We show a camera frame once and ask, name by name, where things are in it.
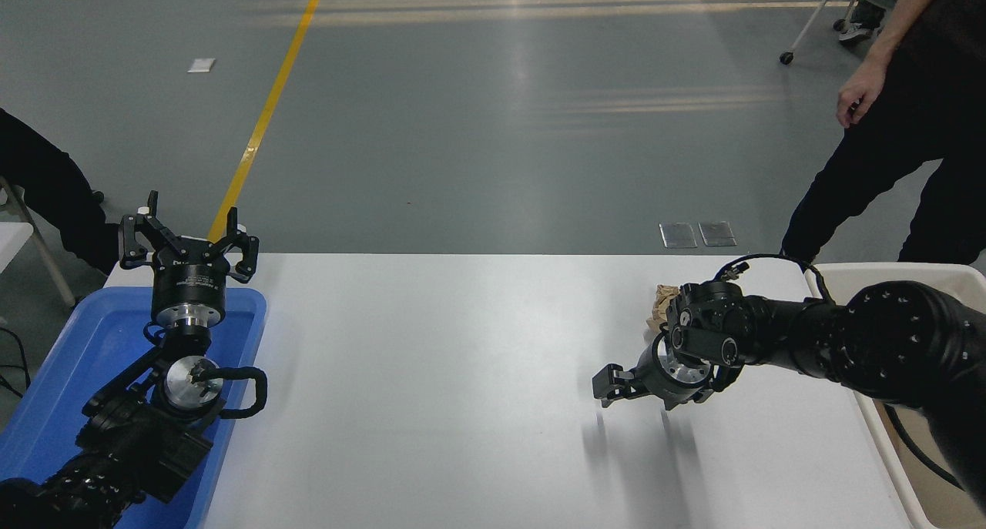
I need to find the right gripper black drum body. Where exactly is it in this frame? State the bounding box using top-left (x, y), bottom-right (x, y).
top-left (636, 336), bottom-right (699, 411)

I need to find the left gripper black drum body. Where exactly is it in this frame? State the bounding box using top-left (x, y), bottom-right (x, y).
top-left (151, 252), bottom-right (232, 309)

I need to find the tan paper ball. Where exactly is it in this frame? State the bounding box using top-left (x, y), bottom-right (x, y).
top-left (646, 284), bottom-right (682, 334)

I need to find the person's hand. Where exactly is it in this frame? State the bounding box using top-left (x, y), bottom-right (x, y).
top-left (837, 55), bottom-right (887, 128)

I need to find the blue plastic tray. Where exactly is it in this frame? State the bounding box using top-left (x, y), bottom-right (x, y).
top-left (0, 286), bottom-right (268, 529)

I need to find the grey metal chair leg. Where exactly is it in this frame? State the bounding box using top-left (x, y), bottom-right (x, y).
top-left (0, 176), bottom-right (78, 308)

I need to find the seated person in black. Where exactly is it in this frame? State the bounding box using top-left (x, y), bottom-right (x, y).
top-left (0, 107), bottom-right (124, 276)

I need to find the small white side table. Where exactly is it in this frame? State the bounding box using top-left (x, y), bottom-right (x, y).
top-left (0, 223), bottom-right (35, 273)

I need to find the large pale bin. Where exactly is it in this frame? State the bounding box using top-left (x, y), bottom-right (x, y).
top-left (805, 263), bottom-right (986, 529)

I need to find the standing person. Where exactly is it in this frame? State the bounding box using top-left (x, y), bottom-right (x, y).
top-left (780, 0), bottom-right (986, 266)

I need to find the wheeled grey chair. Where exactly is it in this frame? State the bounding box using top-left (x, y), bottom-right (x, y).
top-left (780, 0), bottom-right (902, 66)

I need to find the person on wheeled chair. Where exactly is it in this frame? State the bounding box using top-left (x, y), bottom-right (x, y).
top-left (834, 0), bottom-right (887, 45)

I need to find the thin black floor cable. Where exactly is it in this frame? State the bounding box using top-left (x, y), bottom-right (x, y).
top-left (0, 327), bottom-right (32, 399)

